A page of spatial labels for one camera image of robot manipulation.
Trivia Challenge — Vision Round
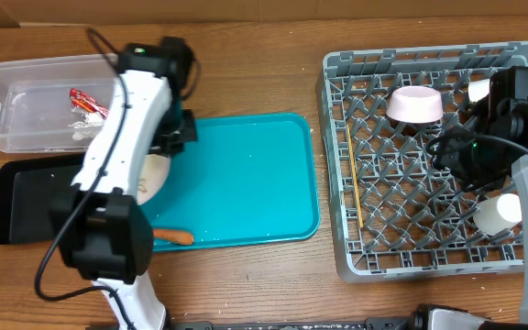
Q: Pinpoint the grey dishwasher rack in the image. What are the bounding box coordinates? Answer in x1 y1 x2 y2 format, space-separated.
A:
317 41 528 283

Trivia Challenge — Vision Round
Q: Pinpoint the wooden chopstick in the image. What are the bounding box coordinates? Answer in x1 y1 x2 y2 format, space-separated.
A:
346 124 364 229

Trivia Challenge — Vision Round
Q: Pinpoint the white round plate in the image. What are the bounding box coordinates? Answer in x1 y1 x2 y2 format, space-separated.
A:
137 154 171 205

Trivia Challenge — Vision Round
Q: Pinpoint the peanut shells pile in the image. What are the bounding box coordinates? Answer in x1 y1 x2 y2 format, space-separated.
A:
138 179 147 193

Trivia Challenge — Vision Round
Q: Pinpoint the black plastic tray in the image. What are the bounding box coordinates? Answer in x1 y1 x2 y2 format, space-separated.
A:
0 153 84 245

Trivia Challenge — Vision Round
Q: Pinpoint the aluminium foil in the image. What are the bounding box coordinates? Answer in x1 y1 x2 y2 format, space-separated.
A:
70 113 105 141

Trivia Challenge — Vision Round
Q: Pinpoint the teal serving tray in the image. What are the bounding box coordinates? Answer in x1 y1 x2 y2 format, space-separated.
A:
141 113 320 249

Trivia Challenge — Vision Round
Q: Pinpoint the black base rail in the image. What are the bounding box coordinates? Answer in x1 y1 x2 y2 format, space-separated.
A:
158 304 522 330

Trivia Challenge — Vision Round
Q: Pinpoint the red snack wrapper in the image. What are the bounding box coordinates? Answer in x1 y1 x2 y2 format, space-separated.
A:
69 88 109 119

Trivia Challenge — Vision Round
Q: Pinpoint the white paper cup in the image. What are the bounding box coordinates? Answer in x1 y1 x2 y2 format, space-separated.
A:
473 193 522 236

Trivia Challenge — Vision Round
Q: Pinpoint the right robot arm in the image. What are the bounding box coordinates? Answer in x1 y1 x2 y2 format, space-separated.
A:
426 66 528 329

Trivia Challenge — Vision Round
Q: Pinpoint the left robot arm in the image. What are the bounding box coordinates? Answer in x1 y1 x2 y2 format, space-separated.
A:
35 37 198 329

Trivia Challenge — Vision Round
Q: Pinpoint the clear plastic bin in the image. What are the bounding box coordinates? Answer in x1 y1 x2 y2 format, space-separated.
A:
0 55 116 153

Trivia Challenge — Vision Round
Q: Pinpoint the orange carrot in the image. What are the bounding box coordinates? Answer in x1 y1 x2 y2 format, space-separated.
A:
153 228 194 246

